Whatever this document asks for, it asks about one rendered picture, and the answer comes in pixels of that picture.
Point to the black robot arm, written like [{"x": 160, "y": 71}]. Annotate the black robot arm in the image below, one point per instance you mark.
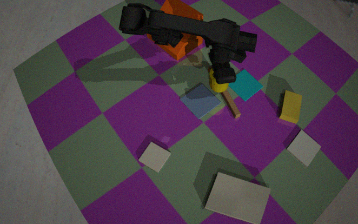
[{"x": 167, "y": 29}]

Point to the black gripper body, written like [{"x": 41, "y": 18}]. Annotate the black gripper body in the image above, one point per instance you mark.
[{"x": 223, "y": 74}]

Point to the yellow rectangular block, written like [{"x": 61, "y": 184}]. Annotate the yellow rectangular block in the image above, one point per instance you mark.
[{"x": 291, "y": 103}]

